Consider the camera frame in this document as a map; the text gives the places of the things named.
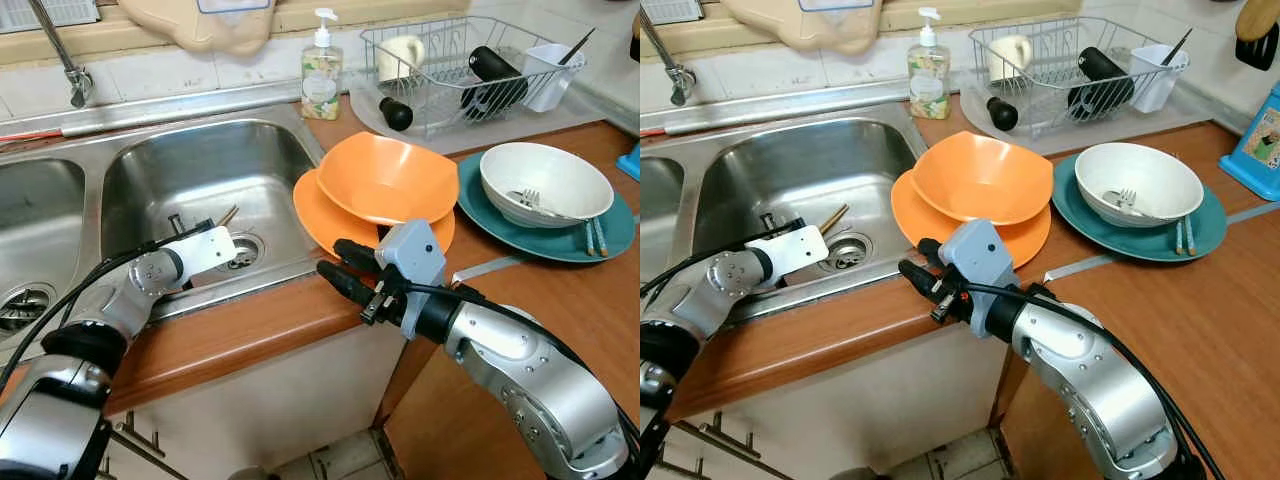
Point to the wooden chopstick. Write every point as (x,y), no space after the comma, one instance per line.
(1180,237)
(832,219)
(1191,236)
(231,217)
(591,238)
(836,221)
(228,215)
(601,237)

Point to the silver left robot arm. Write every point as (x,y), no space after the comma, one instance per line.
(700,290)
(100,310)

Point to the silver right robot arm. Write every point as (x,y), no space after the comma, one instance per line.
(520,380)
(1090,380)

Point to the orange plastic plate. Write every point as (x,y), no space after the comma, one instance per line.
(315,215)
(915,220)

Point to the orange plastic bowl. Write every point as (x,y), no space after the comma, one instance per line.
(385,180)
(980,180)

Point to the metal countertop joint strip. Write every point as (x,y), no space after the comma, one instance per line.
(1078,266)
(485,268)

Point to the stainless steel double sink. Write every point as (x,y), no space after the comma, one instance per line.
(200,170)
(800,170)

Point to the white sink cabinet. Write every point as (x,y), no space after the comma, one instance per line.
(280,400)
(880,410)

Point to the teal plate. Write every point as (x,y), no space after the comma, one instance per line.
(1120,245)
(530,242)

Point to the floral soap pump bottle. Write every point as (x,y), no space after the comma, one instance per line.
(928,85)
(321,85)

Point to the silver metal fork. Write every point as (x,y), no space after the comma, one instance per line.
(1128,197)
(532,197)

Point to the blue printed box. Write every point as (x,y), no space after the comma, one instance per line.
(1250,150)
(630,162)

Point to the cream ceramic mug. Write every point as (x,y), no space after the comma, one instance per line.
(1010,58)
(400,58)

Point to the thin red straw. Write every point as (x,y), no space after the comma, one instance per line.
(650,130)
(30,135)

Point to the white bowl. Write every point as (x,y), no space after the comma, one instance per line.
(1150,170)
(560,170)

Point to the large black flask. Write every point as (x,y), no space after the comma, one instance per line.
(1100,80)
(495,80)

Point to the chrome gooseneck faucet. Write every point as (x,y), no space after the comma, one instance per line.
(75,85)
(680,82)

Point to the translucent dish rack tray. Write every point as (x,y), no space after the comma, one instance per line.
(1180,125)
(560,125)

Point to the beige plastic cutting board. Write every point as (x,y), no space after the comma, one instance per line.
(200,30)
(810,30)

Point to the white plastic cutlery holder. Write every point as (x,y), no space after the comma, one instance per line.
(1158,80)
(548,80)

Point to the thin black utensil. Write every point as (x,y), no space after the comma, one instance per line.
(578,46)
(1177,46)

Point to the black spatula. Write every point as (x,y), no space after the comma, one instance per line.
(1255,52)

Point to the wooden spatula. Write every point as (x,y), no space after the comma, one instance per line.
(1258,18)

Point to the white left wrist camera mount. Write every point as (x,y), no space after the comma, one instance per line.
(790,252)
(205,252)

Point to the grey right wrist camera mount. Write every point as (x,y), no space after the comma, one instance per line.
(415,250)
(975,250)

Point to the beige window frame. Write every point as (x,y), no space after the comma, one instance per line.
(150,50)
(900,12)

